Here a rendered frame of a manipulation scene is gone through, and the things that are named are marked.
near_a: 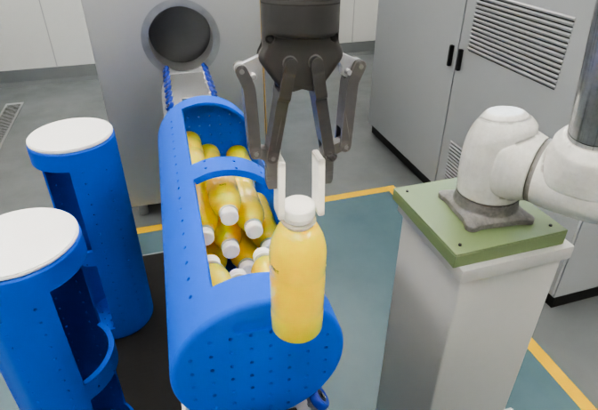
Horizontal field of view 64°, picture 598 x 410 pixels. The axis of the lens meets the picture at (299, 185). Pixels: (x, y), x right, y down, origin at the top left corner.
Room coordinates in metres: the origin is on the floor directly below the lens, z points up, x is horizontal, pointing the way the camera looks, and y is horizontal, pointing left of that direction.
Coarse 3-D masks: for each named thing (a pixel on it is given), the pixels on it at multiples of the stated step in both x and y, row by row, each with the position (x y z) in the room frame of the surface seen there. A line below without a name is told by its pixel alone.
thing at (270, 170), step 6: (264, 150) 0.44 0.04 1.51; (264, 156) 0.44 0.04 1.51; (264, 162) 0.45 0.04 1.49; (264, 168) 0.45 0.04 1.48; (270, 168) 0.44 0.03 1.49; (276, 168) 0.44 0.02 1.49; (264, 174) 0.45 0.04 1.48; (270, 174) 0.44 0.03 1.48; (276, 174) 0.44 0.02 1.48; (270, 180) 0.44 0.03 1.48; (276, 180) 0.44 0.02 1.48; (270, 186) 0.44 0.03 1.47; (276, 186) 0.44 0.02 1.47
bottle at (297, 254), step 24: (288, 240) 0.43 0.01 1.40; (312, 240) 0.43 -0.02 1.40; (288, 264) 0.42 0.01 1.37; (312, 264) 0.42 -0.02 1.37; (288, 288) 0.42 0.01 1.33; (312, 288) 0.43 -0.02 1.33; (288, 312) 0.42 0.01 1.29; (312, 312) 0.43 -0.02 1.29; (288, 336) 0.42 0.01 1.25; (312, 336) 0.43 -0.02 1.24
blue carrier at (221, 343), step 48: (240, 144) 1.36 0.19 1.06; (192, 192) 0.82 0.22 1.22; (192, 240) 0.67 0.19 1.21; (192, 288) 0.56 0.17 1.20; (240, 288) 0.53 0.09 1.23; (192, 336) 0.47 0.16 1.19; (240, 336) 0.49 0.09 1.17; (336, 336) 0.53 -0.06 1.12; (192, 384) 0.47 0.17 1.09; (240, 384) 0.49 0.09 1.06; (288, 384) 0.51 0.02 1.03
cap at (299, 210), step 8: (288, 200) 0.46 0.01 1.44; (296, 200) 0.46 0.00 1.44; (304, 200) 0.46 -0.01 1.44; (312, 200) 0.46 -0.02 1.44; (288, 208) 0.44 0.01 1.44; (296, 208) 0.44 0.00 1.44; (304, 208) 0.44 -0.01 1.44; (312, 208) 0.44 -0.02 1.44; (288, 216) 0.44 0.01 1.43; (296, 216) 0.43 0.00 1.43; (304, 216) 0.43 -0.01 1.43; (312, 216) 0.44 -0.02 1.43; (296, 224) 0.43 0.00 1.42; (304, 224) 0.44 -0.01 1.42
